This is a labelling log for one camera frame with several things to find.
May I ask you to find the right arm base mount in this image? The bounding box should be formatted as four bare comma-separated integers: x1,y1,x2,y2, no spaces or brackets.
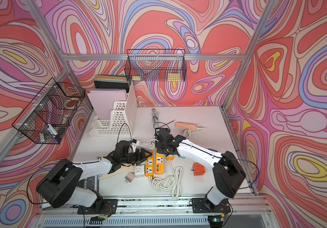
189,198,232,215

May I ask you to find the black wire basket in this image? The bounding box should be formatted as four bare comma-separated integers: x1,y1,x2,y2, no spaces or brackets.
12,78,86,144
124,48,187,82

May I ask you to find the yellow power strip with adapters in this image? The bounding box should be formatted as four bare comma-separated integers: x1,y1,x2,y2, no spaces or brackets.
154,153,165,174

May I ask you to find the white plastic file organizer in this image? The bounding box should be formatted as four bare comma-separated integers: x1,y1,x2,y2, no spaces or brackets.
88,84,138,136

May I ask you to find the black white magazine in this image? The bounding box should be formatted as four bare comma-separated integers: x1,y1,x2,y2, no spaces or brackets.
77,176,99,192

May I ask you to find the orange cube socket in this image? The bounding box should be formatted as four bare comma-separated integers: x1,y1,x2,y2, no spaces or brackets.
192,162,206,176

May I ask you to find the black wire basket back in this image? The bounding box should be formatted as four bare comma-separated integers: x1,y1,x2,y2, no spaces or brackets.
124,48,187,82

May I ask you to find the white cable left strip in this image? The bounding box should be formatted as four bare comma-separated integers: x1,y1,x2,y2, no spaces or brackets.
179,125,205,139

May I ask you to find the grey bundled cable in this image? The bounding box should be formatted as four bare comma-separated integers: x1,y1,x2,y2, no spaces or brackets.
151,107,160,126

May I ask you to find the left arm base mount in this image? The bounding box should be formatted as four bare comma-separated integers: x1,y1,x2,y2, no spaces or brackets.
77,199,118,215

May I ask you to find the black wire basket left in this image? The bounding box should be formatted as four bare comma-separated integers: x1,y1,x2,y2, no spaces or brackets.
12,78,86,144

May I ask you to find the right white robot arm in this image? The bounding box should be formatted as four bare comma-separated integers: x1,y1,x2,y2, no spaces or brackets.
155,128,246,207

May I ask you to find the white coiled cable right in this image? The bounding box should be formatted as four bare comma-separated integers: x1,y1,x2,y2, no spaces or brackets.
148,160,184,200

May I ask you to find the orange power strip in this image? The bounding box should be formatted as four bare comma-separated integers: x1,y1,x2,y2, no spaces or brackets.
166,155,174,161

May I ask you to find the pink folder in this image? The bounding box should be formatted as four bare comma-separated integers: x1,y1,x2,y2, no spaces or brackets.
87,89,128,120

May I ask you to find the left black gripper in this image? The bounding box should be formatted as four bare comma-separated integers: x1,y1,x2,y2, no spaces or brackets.
120,148,152,166

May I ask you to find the dark books stack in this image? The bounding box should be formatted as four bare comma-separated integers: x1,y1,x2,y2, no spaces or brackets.
94,74,131,93

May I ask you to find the pink power strip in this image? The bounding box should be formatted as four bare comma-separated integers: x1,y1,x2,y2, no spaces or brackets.
175,122,197,130

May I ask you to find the white cube socket adapter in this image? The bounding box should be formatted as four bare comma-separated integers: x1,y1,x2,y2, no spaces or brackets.
134,165,145,178

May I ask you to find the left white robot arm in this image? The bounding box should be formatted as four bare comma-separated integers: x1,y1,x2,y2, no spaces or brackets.
36,140,153,211

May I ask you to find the pink small plug adapter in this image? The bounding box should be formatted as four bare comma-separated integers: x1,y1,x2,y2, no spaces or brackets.
125,172,135,183

